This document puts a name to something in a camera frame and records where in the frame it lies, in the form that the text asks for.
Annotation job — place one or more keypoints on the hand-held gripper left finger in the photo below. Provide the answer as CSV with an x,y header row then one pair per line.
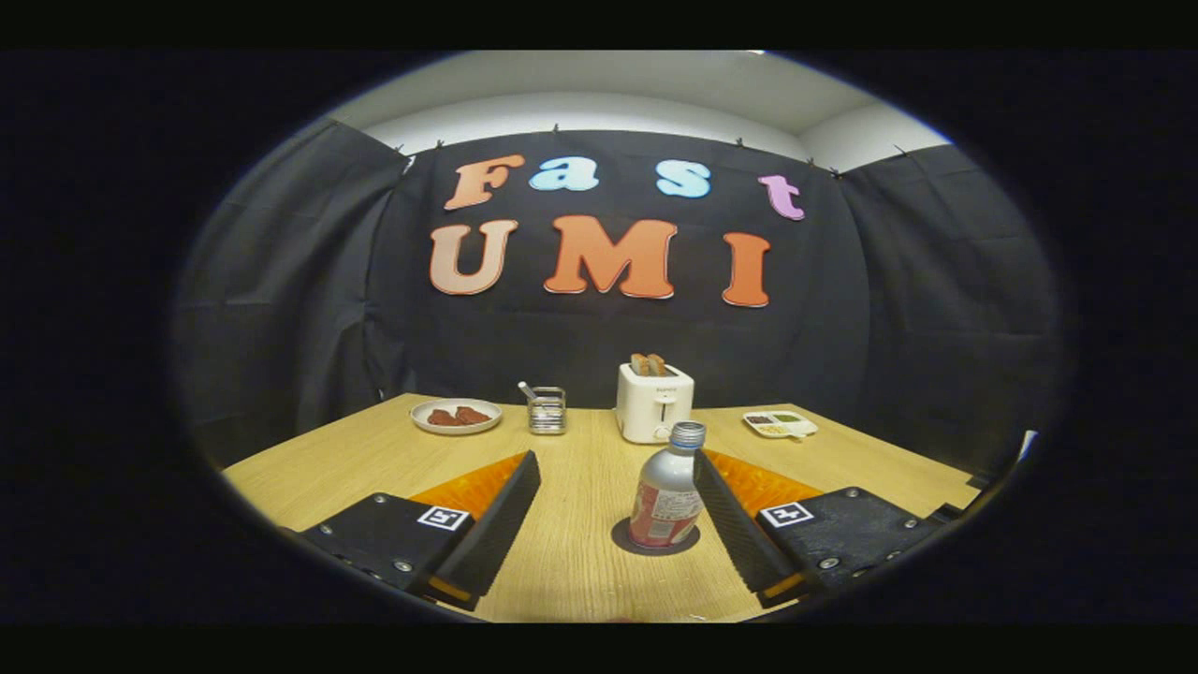
x,y
496,529

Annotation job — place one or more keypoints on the white divided sauce tray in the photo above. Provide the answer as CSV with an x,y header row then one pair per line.
x,y
779,426

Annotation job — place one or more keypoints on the black backdrop cloth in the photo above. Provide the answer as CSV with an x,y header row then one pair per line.
x,y
281,281

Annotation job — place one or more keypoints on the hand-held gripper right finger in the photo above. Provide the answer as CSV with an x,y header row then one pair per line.
x,y
739,534

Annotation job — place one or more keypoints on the silver juice bottle pink label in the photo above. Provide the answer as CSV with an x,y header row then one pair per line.
x,y
666,487

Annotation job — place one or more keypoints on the dark brown round coaster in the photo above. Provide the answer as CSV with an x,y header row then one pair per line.
x,y
620,541

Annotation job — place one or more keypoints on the reddish brown food piece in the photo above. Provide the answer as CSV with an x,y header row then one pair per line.
x,y
442,418
473,416

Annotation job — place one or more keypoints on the white round plate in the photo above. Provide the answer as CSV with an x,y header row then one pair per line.
x,y
421,423

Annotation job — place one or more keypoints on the white toaster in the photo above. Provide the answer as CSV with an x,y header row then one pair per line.
x,y
650,407

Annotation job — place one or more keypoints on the wooden table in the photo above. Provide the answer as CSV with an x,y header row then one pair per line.
x,y
580,487

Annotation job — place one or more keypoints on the brown toast slice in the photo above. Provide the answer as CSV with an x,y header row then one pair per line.
x,y
639,365
657,364

